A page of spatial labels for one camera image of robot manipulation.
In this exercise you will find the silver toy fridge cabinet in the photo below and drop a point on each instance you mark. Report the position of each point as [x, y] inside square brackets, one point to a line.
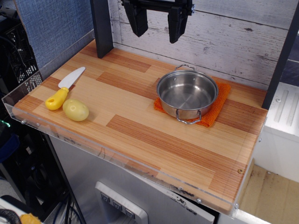
[107, 193]

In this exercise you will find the yellow handled toy knife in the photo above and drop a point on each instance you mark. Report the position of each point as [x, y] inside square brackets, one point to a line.
[56, 101]

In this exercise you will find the dark right vertical post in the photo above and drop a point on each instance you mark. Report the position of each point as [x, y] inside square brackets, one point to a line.
[282, 60]

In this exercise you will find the dark vertical post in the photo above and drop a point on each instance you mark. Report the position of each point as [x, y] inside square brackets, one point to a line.
[282, 60]
[102, 27]

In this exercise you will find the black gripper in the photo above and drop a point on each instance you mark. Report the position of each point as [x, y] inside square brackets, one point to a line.
[136, 11]

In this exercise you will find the orange knitted cloth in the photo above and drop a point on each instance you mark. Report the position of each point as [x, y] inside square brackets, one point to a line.
[220, 98]

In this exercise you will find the yellow object bottom corner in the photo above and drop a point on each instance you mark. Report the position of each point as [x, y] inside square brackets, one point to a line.
[29, 219]

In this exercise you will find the yellow toy potato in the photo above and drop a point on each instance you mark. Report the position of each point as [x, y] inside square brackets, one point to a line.
[75, 110]

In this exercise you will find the clear acrylic table guard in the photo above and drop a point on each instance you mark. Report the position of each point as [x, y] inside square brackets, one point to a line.
[205, 165]

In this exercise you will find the dark left vertical post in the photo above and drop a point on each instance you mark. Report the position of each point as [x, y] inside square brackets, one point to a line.
[102, 27]

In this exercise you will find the black perforated crate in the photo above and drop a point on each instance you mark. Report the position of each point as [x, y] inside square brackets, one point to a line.
[17, 61]

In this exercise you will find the stainless steel pot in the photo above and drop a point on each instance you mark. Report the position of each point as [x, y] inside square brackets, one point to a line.
[187, 94]

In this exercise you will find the white side cabinet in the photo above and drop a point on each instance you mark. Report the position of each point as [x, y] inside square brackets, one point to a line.
[277, 148]

